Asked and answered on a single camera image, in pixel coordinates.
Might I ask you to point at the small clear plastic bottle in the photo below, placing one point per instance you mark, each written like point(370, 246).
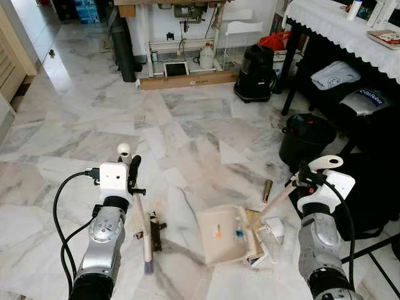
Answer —
point(239, 235)

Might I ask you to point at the black bucket with red mark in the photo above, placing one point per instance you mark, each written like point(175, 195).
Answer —
point(306, 137)

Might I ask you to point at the dark brown strip scrap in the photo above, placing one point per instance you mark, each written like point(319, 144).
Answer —
point(156, 231)

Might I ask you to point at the small brown cylinder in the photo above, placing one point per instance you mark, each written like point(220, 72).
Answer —
point(267, 191)

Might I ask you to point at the large black cloth cover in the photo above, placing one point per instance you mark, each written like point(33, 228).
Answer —
point(375, 169)

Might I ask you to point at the brown cardboard piece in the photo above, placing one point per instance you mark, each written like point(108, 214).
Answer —
point(254, 234)

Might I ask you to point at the silver appliance with blue label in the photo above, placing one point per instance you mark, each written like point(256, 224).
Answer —
point(364, 102)

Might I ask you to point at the white folded bag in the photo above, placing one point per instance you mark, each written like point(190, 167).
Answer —
point(335, 75)

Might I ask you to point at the long brown cardboard box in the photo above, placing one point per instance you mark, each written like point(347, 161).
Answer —
point(187, 80)

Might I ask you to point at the white-framed tablet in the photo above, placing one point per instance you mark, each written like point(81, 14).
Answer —
point(176, 69)

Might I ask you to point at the black canister vacuum cleaner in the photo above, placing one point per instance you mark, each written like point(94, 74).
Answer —
point(255, 74)

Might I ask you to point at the black rolled mat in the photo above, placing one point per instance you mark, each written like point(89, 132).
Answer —
point(124, 50)

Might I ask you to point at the white-framed sewing table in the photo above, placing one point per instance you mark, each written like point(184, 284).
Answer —
point(156, 44)

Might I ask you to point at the white plastic jug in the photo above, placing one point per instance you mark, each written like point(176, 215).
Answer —
point(206, 57)

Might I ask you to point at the red plastic bag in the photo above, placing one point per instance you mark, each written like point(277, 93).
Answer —
point(275, 40)

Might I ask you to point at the small metal door stop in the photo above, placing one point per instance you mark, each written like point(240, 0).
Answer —
point(51, 54)

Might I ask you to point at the table with white lace cloth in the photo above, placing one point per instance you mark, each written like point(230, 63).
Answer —
point(350, 31)

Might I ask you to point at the colourful picture book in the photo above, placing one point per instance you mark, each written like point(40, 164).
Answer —
point(386, 39)

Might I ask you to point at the light wooden furniture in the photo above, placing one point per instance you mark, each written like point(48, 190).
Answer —
point(15, 62)

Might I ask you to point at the blue box stack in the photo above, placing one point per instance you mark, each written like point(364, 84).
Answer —
point(87, 11)

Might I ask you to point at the white bottle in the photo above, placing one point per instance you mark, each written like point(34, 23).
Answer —
point(354, 9)

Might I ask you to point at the white flat box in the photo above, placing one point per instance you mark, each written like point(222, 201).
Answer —
point(381, 12)

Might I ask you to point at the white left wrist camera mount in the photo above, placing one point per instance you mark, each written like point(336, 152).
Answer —
point(113, 180)

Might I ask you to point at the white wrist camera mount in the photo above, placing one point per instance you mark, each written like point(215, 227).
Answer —
point(113, 180)
point(331, 190)

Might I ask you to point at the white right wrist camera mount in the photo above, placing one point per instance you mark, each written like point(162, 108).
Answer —
point(331, 190)

